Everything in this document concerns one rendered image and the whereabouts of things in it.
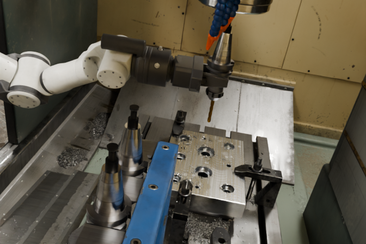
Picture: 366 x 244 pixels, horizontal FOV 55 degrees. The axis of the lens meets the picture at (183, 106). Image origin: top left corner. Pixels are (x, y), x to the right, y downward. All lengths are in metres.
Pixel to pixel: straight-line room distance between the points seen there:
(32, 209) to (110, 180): 0.79
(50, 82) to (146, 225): 0.53
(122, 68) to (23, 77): 0.27
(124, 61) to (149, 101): 1.00
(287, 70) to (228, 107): 0.37
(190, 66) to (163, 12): 1.07
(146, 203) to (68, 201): 0.74
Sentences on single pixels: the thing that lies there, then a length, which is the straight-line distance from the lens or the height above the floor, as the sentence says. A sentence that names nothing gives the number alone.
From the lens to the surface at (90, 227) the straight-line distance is 0.52.
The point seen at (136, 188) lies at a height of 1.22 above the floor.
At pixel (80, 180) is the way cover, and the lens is 1.35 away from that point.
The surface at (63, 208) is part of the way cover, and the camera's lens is 1.22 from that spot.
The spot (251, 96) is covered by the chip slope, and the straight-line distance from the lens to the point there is 1.88.
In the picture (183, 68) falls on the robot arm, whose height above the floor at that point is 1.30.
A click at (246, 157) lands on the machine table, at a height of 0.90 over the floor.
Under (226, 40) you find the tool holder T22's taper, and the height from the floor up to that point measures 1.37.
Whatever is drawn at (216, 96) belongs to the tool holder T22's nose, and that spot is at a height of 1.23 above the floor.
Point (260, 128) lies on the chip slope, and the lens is 1.77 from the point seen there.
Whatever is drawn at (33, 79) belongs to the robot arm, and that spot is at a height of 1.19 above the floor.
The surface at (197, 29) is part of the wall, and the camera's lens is 1.85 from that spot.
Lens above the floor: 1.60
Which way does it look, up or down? 28 degrees down
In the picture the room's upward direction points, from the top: 9 degrees clockwise
